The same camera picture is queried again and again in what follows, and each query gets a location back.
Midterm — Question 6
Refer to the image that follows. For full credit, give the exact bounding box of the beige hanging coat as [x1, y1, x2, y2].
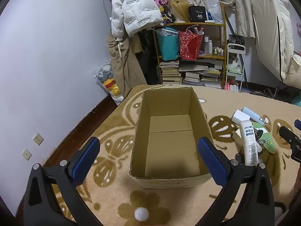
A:
[106, 32, 147, 97]

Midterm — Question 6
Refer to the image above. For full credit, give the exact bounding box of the black box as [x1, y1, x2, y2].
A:
[189, 5, 208, 22]

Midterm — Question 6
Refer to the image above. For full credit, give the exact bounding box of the clear plastic bag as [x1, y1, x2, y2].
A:
[201, 0, 224, 24]

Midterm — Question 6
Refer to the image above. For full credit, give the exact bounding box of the brown cardboard box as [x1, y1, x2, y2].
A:
[129, 86, 215, 189]

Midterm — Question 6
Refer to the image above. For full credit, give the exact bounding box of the dark printed cloth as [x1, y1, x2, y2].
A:
[152, 0, 174, 26]

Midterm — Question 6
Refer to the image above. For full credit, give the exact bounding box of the person's right hand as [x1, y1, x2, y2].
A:
[293, 167, 301, 193]

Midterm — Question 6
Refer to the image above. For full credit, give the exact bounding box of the clear bag of plush toys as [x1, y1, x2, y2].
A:
[94, 59, 125, 105]

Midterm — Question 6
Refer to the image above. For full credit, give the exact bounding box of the pile of books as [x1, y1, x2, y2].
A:
[159, 60, 223, 89]

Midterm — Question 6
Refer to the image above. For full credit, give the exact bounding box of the row of cosmetic bottles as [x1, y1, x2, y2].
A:
[204, 35, 225, 56]

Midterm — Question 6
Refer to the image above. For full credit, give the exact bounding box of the white puffer jacket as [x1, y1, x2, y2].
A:
[110, 0, 164, 40]

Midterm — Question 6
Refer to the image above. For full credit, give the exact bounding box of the black hanging garment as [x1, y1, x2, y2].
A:
[138, 29, 158, 85]

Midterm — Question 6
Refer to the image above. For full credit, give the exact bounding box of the pack of white cylinders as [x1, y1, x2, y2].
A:
[224, 81, 239, 92]

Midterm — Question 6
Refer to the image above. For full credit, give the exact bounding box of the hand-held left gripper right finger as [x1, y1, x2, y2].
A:
[195, 136, 276, 226]

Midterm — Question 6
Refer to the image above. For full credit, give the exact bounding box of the beige patterned carpet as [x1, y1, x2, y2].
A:
[15, 85, 301, 226]

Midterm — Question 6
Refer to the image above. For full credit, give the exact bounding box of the black metal stand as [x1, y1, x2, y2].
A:
[252, 80, 292, 99]

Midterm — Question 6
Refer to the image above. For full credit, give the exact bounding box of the green oval board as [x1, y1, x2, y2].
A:
[253, 122, 279, 154]

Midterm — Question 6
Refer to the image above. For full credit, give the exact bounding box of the light blue tube with cord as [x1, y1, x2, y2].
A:
[242, 107, 271, 129]

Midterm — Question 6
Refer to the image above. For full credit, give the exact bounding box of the blonde wig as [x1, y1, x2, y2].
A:
[169, 0, 192, 23]

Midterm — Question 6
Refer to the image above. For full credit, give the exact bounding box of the white tube with blue label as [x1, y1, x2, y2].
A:
[239, 120, 259, 166]

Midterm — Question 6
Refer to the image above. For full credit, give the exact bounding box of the cream patterned curtain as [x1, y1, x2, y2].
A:
[141, 0, 278, 38]

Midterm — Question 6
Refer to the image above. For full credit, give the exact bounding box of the wooden shelf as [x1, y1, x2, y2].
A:
[152, 3, 227, 90]

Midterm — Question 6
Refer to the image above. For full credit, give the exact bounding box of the pale green soft item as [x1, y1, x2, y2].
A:
[227, 55, 242, 73]

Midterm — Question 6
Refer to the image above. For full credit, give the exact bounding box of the white trolley cart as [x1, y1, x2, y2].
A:
[225, 43, 246, 92]

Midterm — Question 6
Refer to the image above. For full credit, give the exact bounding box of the white folded quilt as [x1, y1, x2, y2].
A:
[250, 0, 301, 90]

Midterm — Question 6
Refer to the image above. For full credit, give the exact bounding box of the bunch of keys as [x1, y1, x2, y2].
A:
[236, 128, 266, 165]

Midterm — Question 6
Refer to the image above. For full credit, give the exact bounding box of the teal bag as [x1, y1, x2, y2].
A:
[155, 28, 179, 61]

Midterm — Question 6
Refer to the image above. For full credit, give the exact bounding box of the person's dark clothing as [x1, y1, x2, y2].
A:
[277, 193, 301, 226]

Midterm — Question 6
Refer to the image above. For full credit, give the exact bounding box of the white charger plug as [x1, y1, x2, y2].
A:
[232, 109, 252, 125]

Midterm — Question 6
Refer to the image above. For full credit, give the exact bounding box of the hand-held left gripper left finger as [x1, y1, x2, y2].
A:
[23, 137, 104, 226]

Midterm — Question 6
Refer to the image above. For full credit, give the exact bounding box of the red gift bag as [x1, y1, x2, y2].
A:
[178, 26, 204, 60]

